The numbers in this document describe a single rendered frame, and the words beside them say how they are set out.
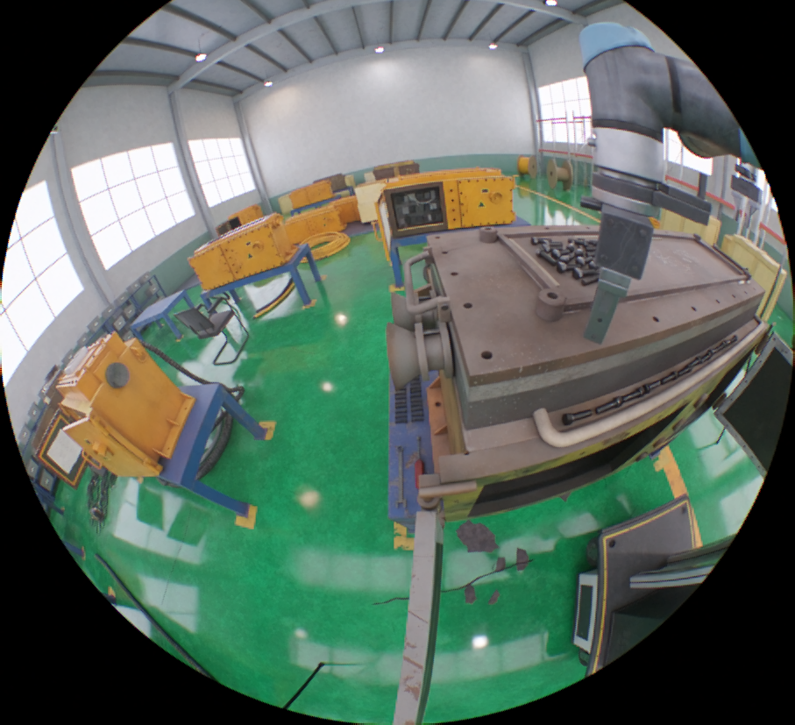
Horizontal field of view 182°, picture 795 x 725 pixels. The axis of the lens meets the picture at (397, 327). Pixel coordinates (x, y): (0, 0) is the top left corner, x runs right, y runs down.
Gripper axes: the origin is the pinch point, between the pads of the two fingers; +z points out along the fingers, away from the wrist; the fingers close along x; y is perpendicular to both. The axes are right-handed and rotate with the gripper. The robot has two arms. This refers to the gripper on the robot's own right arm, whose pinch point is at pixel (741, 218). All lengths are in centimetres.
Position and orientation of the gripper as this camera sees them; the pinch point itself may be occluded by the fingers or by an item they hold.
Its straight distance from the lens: 117.6
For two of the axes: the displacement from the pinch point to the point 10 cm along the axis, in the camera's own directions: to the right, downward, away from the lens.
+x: 1.0, -6.4, 7.6
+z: 1.8, 7.6, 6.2
